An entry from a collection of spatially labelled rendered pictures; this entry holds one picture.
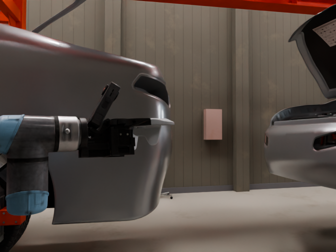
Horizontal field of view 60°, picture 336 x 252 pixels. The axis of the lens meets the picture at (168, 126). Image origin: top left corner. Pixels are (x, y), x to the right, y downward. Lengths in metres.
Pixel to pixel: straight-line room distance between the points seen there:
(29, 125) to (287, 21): 7.28
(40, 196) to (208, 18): 6.30
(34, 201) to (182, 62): 5.76
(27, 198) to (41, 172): 0.05
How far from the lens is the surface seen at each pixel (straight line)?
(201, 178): 6.26
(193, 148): 6.14
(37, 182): 0.62
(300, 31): 3.80
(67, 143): 0.62
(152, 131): 0.65
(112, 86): 0.68
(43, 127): 0.61
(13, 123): 0.62
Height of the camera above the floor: 1.22
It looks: 2 degrees up
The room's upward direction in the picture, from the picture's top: straight up
